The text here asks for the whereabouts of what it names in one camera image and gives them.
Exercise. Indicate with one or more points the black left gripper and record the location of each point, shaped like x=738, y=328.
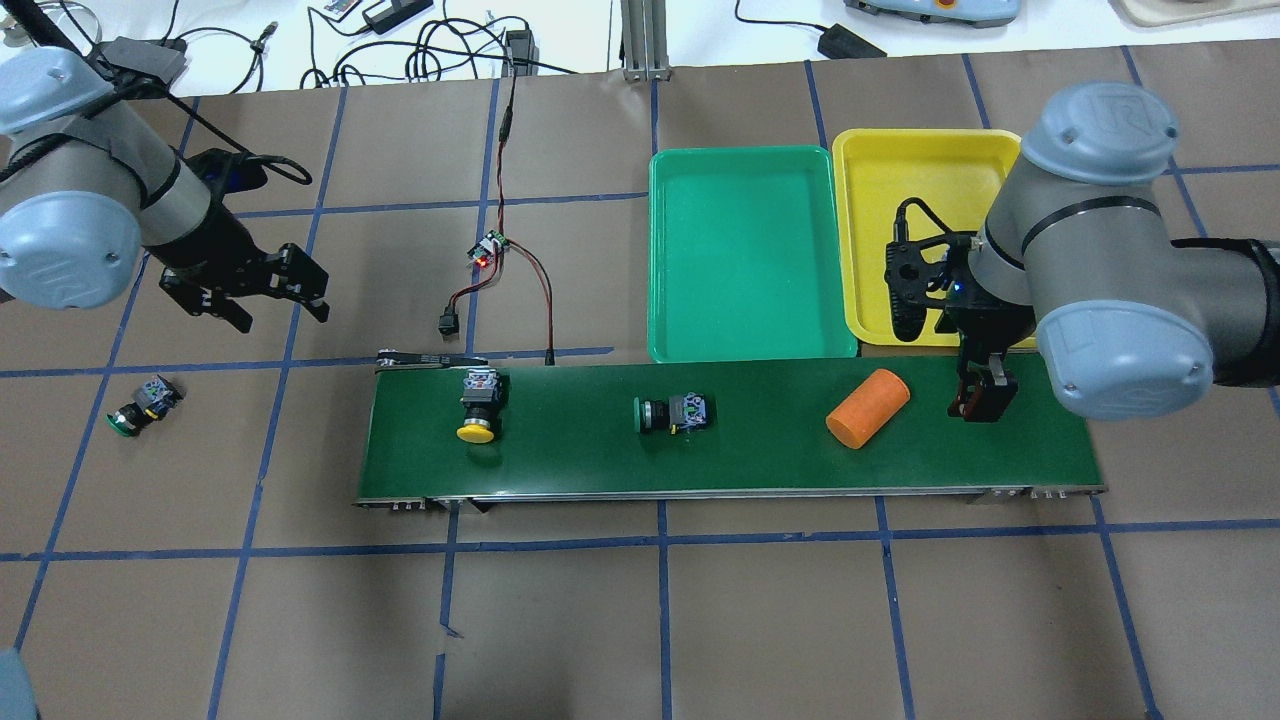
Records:
x=218, y=243

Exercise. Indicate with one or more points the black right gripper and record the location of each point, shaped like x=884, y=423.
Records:
x=993, y=327

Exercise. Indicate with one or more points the plain orange cylinder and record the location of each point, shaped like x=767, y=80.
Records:
x=860, y=416

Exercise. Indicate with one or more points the green push button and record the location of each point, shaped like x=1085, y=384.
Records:
x=150, y=402
x=676, y=414

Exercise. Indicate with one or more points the yellow push button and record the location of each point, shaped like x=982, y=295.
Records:
x=482, y=398

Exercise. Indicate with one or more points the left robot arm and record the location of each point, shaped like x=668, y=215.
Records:
x=89, y=185

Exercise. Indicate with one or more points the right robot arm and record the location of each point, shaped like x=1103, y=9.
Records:
x=1075, y=252

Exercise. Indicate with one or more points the black connector plug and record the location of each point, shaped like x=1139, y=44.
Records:
x=448, y=324

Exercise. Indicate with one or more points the small controller circuit board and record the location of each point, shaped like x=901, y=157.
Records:
x=488, y=250

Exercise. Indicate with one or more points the green tray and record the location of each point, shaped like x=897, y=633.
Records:
x=743, y=256

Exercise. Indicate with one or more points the green conveyor belt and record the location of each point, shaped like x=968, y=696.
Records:
x=567, y=433

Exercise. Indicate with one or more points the black power adapter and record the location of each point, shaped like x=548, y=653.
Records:
x=521, y=53

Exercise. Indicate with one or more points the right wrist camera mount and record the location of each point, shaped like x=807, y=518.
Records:
x=916, y=270

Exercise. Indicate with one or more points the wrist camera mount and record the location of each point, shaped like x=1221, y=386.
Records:
x=916, y=270
x=225, y=171

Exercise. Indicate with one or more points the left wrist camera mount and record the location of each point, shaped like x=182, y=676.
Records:
x=225, y=171

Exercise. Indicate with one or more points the aluminium frame post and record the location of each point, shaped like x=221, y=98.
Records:
x=644, y=55

